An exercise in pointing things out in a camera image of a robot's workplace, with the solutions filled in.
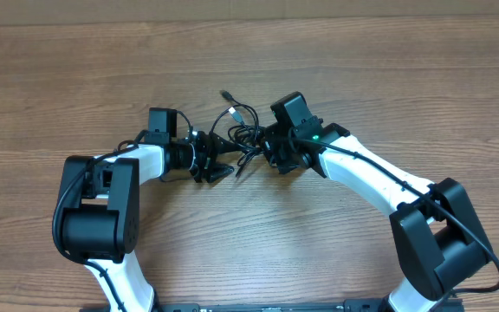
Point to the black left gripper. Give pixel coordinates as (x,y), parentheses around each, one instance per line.
(202,156)

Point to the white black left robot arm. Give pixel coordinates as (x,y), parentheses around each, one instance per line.
(96,218)

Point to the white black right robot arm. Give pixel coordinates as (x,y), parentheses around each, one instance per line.
(439,239)

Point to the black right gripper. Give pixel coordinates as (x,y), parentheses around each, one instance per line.
(269,146)

